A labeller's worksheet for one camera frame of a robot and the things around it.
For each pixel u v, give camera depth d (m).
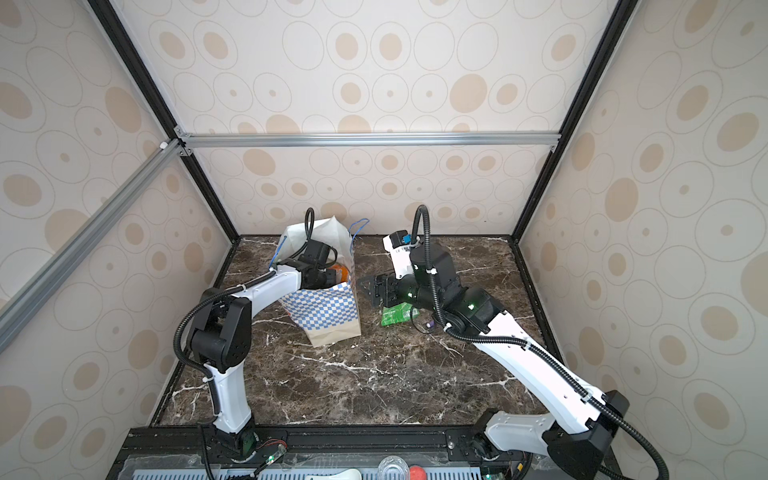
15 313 0.51
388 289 0.56
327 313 0.80
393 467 0.70
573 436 0.40
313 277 0.74
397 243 0.56
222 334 0.51
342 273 1.00
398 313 0.95
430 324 0.94
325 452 0.73
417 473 0.67
